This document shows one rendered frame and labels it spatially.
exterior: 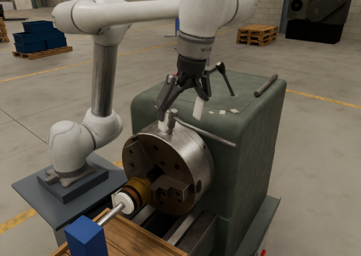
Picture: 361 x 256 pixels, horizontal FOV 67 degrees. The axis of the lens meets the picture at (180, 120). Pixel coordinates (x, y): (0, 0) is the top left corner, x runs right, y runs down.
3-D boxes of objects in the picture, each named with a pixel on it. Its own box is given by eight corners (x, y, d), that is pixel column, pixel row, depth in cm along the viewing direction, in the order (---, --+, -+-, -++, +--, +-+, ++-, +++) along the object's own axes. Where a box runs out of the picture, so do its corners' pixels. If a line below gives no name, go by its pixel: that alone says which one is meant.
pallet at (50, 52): (55, 47, 780) (49, 18, 745) (72, 50, 742) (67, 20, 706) (13, 56, 691) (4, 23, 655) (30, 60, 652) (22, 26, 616)
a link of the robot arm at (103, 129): (75, 140, 145) (108, 125, 161) (94, 158, 139) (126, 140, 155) (74, -11, 100) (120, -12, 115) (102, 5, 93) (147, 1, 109)
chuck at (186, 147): (135, 173, 112) (141, 108, 95) (200, 214, 100) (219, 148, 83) (119, 185, 105) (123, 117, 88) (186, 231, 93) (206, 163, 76)
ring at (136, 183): (134, 168, 87) (112, 183, 80) (156, 178, 82) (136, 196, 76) (136, 190, 91) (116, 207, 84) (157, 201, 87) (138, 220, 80)
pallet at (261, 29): (252, 37, 924) (254, 23, 904) (277, 40, 877) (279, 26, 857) (235, 43, 836) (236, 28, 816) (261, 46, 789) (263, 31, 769)
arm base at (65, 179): (37, 177, 133) (35, 168, 131) (78, 158, 149) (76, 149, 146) (57, 194, 123) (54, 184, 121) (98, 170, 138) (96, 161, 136)
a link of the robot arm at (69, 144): (46, 165, 133) (35, 125, 123) (78, 148, 146) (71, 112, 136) (64, 177, 125) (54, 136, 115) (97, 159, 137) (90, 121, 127)
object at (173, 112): (164, 139, 87) (168, 109, 81) (168, 137, 88) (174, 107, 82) (167, 143, 86) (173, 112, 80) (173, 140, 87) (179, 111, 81)
